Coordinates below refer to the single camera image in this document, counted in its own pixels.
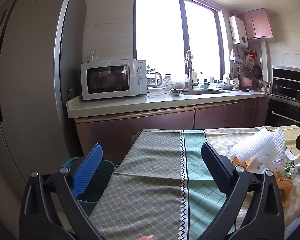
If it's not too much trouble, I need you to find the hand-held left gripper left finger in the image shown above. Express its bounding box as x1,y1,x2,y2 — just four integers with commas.
19,144,104,240

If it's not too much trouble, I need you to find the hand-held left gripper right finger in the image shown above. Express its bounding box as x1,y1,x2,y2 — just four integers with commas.
201,142,286,240

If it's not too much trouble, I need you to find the teal plastic bin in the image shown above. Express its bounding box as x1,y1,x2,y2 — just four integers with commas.
60,157,115,217

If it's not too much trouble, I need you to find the green clear plastic wrapper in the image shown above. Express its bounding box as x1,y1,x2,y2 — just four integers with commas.
281,162,299,178

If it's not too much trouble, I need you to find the white foam net sleeve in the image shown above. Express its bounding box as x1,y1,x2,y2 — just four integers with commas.
226,127,287,172

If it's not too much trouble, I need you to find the orange paper package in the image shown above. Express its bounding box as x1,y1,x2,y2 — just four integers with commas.
231,155,293,208

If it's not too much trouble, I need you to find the black built-in oven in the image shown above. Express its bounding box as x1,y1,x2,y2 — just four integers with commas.
265,97,300,132

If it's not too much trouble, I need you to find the black wok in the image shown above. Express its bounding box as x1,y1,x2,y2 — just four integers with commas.
274,85,300,98

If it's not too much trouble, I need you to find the patterned green yellow tablecloth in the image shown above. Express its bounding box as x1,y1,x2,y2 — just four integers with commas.
89,125,300,240

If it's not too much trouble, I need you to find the brown kitchen base cabinet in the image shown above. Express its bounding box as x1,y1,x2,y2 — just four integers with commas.
74,97,270,159

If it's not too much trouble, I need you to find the steel kitchen sink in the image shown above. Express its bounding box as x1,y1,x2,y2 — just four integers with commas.
181,89,232,96

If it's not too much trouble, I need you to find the white kitchen countertop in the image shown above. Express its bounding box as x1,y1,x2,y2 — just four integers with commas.
66,89,266,119

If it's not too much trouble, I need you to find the black frying pan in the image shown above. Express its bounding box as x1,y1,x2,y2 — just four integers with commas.
252,64,263,79

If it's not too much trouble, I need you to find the white microwave oven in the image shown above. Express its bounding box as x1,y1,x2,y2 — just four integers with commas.
80,59,147,101

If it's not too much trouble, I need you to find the clear plastic bag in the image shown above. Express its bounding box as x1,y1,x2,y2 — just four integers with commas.
165,75,186,90

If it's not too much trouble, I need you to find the clear glass food container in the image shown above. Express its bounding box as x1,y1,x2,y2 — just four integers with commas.
148,87,166,97

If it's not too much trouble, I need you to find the steel kitchen faucet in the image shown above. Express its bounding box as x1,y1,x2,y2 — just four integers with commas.
185,50,199,90

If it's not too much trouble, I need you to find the glass electric kettle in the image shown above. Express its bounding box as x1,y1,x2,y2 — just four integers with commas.
147,72,163,88

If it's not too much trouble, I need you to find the grey refrigerator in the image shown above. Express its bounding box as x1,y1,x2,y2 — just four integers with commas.
0,0,87,207

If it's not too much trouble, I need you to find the white water heater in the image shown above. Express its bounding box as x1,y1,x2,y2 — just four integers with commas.
229,15,249,48

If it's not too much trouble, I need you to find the large kitchen window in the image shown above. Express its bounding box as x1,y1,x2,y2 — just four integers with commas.
134,0,226,82

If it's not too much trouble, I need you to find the white wall shelf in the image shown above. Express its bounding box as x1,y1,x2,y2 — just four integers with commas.
230,49,243,64

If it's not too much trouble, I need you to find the pink wall cabinet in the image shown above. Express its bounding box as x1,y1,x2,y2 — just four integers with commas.
236,8,274,40

